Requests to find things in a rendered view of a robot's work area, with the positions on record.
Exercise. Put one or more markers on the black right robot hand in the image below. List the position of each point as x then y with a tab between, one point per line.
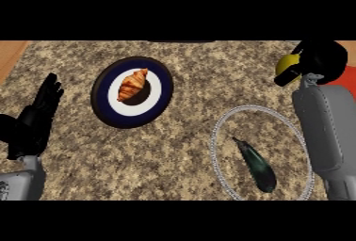
323	58

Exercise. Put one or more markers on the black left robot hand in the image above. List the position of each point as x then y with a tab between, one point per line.
28	125

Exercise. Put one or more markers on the yellow lemon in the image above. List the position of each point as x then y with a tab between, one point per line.
286	64

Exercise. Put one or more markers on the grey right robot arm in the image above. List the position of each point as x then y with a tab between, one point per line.
331	131

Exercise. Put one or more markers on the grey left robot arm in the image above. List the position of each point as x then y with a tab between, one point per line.
18	182

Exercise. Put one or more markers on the orange placemat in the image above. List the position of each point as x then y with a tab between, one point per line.
346	75

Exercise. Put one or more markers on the clear glass bowl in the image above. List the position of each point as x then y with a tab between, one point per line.
261	152

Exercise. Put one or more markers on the blue and white plate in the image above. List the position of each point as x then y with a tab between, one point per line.
131	92

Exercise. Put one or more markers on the brown croissant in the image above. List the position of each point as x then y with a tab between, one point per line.
131	84

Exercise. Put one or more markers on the dark green eggplant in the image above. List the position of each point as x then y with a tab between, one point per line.
257	166

